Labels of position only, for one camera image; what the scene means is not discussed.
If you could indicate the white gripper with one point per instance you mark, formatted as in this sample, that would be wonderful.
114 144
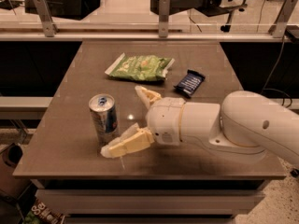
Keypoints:
164 118

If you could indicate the silver blue redbull can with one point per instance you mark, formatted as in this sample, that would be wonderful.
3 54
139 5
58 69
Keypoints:
104 115

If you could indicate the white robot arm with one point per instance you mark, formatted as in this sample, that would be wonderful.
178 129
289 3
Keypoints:
242 128

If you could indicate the green chip bag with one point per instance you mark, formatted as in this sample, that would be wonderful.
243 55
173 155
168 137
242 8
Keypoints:
140 67

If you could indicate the dark blue snack bar wrapper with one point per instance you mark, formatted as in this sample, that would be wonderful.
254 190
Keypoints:
190 83

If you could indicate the grey drawer table base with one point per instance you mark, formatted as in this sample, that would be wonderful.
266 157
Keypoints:
206 203

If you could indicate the brown bin with hole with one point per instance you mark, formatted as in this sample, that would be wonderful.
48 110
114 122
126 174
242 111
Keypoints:
11 188

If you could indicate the magazine on floor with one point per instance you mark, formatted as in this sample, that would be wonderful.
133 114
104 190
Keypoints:
41 214

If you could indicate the middle metal glass bracket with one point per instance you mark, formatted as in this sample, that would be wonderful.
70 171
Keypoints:
164 6

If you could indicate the metal glass bracket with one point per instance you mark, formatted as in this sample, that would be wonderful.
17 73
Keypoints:
49 27
164 6
277 30

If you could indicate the left metal glass bracket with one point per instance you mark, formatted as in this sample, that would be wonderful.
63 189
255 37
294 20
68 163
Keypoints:
49 27

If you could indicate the right metal glass bracket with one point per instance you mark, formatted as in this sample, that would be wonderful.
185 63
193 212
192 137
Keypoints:
277 30

